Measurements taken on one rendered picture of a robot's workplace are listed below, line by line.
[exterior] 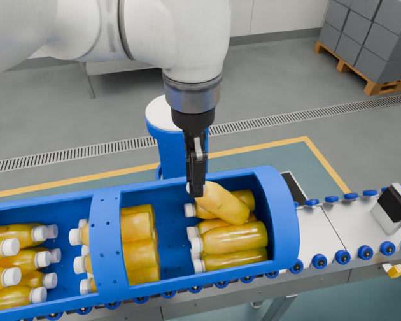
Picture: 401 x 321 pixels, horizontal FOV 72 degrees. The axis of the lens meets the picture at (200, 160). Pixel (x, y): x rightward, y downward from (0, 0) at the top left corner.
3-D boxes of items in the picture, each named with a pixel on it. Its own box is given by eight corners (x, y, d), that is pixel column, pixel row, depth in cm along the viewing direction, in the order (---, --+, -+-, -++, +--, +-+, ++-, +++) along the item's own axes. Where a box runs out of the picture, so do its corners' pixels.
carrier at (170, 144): (195, 195, 199) (157, 210, 190) (192, 88, 136) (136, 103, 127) (213, 227, 181) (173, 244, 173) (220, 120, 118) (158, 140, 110)
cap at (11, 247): (6, 260, 64) (14, 258, 65) (0, 246, 63) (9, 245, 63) (14, 248, 68) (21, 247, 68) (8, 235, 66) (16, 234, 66)
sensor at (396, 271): (398, 277, 85) (407, 271, 82) (389, 278, 85) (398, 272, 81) (382, 253, 90) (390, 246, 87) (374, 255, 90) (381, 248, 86)
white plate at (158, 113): (191, 86, 135) (191, 89, 136) (137, 101, 126) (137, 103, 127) (219, 118, 118) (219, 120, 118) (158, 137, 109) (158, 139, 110)
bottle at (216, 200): (224, 214, 77) (181, 190, 66) (240, 197, 76) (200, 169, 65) (237, 232, 71) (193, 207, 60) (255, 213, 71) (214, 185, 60)
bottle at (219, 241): (257, 219, 77) (195, 229, 75) (265, 220, 70) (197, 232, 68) (261, 244, 76) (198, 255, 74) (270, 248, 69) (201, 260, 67)
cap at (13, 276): (14, 267, 67) (21, 266, 68) (13, 285, 66) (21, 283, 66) (4, 268, 64) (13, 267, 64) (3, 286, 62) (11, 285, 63)
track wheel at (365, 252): (374, 246, 83) (369, 242, 85) (361, 248, 82) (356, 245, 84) (375, 260, 83) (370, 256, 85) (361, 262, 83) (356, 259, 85)
